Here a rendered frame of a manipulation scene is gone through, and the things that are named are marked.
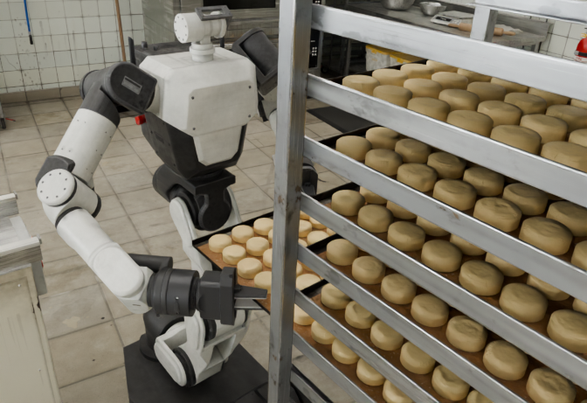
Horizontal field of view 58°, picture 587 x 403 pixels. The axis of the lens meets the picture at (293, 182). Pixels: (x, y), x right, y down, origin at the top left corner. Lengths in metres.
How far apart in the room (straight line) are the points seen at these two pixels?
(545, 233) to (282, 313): 0.45
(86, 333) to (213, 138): 1.47
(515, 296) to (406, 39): 0.31
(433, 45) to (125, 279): 0.70
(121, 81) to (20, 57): 4.34
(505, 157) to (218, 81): 0.88
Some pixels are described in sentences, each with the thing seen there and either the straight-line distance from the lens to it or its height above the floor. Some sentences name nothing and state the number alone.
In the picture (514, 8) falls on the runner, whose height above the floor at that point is 1.58.
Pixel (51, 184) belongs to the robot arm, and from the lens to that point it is 1.17.
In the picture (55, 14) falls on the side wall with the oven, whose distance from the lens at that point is 5.52.
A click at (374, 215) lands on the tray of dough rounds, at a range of 0.76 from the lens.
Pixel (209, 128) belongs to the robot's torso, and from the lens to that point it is 1.32.
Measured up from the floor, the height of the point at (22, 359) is 0.54.
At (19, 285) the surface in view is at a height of 0.79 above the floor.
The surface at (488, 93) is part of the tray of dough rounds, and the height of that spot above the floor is 1.51.
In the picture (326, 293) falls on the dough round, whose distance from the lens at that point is 0.89.
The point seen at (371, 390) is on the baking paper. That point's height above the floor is 1.04.
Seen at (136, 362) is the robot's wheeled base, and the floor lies 0.17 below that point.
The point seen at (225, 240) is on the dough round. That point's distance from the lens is 1.17.
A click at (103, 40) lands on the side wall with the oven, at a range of 5.63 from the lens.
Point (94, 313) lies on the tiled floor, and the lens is 2.71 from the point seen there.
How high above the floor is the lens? 1.71
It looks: 27 degrees down
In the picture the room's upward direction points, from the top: 3 degrees clockwise
